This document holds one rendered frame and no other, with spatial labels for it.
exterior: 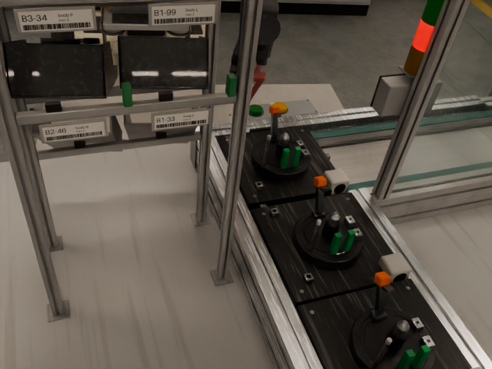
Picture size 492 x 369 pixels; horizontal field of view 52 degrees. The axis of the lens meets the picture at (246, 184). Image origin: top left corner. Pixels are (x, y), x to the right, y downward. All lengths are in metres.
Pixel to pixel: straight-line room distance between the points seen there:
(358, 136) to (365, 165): 0.10
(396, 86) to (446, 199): 0.40
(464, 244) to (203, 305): 0.64
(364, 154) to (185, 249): 0.54
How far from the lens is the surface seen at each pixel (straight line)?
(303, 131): 1.29
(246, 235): 1.01
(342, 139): 1.36
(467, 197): 1.36
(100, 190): 1.25
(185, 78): 0.77
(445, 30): 0.96
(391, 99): 1.02
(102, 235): 1.15
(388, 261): 1.01
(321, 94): 1.67
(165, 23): 0.66
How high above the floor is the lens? 1.71
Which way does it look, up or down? 42 degrees down
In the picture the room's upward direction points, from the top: 8 degrees clockwise
